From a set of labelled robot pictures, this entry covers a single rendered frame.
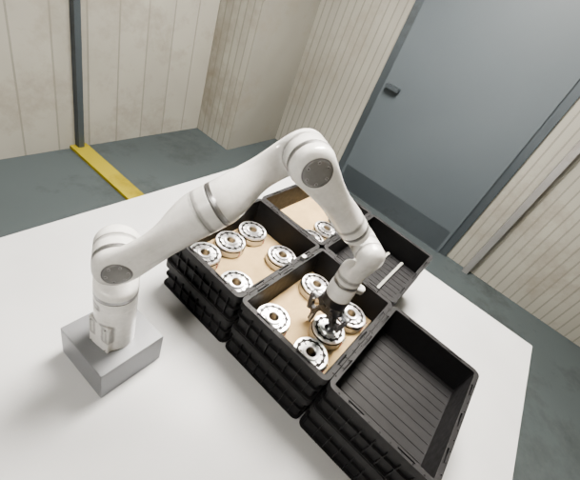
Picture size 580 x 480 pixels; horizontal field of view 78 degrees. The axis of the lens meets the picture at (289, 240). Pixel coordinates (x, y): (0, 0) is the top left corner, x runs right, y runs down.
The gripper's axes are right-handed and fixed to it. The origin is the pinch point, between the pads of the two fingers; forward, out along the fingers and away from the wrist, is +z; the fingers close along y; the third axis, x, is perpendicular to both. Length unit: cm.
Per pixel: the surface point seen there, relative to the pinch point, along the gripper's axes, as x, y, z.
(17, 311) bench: -56, -59, 15
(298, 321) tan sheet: -3.0, -5.1, 2.2
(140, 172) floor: 71, -190, 85
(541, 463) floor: 113, 124, 85
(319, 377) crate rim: -19.8, 10.6, -7.5
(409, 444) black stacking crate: -8.0, 36.9, 2.4
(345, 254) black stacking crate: 38.5, -13.4, 2.2
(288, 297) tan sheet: 1.3, -13.1, 2.2
